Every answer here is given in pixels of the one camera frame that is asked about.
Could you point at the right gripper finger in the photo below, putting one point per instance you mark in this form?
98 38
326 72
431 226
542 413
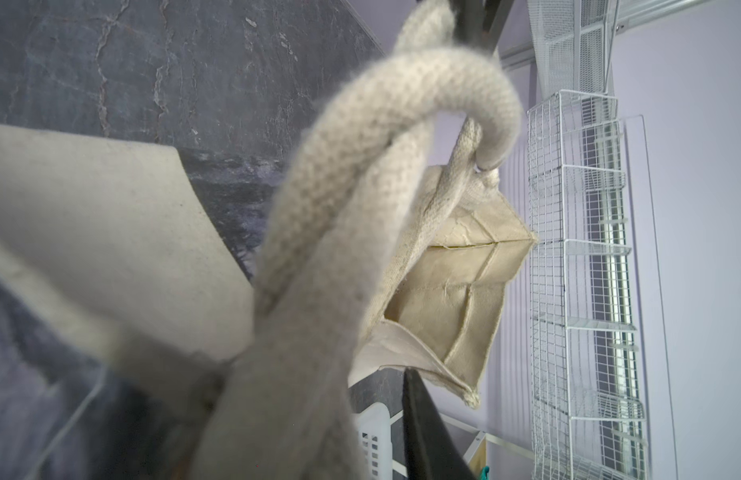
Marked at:
430 453

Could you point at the white plastic fruit basket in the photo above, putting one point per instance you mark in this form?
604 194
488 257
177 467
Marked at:
374 430

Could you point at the cream canvas tote bag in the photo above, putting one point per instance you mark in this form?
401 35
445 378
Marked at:
106 246

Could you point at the white wire wall basket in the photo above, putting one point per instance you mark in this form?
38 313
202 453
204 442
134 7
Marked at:
600 397

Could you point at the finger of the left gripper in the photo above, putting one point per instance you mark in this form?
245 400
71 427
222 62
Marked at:
481 21

